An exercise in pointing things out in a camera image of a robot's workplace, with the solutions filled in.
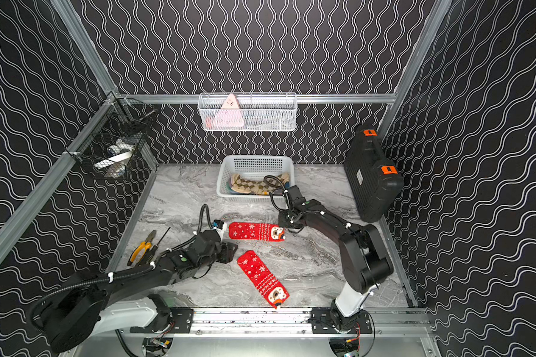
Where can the pink triangular item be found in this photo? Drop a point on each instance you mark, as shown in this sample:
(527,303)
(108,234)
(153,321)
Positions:
(229,115)

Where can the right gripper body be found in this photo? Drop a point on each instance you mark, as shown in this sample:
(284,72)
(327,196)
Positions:
(285,219)

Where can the black tool case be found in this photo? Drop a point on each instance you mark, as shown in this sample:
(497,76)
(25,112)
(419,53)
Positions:
(374,180)

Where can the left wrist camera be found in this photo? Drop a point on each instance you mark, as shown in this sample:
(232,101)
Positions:
(220,227)

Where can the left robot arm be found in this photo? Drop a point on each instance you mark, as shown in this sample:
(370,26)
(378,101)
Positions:
(89,304)

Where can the black wire wall basket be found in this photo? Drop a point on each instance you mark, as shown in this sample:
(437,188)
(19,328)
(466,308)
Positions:
(127,119)

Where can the beige argyle sock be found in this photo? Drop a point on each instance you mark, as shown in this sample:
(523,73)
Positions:
(239,185)

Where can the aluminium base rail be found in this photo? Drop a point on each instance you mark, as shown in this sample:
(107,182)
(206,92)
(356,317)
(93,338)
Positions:
(264,323)

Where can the red christmas sock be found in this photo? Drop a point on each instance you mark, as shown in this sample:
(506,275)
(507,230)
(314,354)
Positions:
(256,231)
(265,282)

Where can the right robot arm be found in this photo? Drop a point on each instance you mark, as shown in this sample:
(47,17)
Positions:
(364,258)

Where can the white items in black basket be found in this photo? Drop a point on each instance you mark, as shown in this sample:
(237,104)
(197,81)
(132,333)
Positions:
(115,165)

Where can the white wire wall basket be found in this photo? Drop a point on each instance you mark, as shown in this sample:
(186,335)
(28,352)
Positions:
(261,111)

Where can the white plastic basket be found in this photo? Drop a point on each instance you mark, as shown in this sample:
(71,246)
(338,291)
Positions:
(251,168)

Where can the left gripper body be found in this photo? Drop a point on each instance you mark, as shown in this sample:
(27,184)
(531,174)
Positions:
(225,251)

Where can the black screwdriver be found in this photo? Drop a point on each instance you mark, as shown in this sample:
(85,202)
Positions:
(154,247)

